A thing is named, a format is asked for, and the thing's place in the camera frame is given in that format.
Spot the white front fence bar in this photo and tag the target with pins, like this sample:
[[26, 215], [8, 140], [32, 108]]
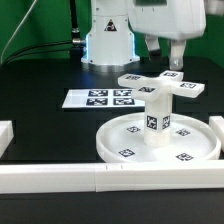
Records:
[[101, 177]]

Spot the white marker sheet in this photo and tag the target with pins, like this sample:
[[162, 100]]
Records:
[[100, 98]]

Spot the white left fence block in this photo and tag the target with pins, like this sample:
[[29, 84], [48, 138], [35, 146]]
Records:
[[6, 135]]

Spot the white cross-shaped table base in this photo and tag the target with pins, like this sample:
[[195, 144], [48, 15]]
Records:
[[168, 83]]

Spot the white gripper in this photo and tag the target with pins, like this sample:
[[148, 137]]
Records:
[[172, 19]]

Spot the white round table top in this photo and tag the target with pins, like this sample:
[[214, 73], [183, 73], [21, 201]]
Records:
[[129, 138]]

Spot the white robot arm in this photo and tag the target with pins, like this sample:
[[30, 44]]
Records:
[[110, 44]]

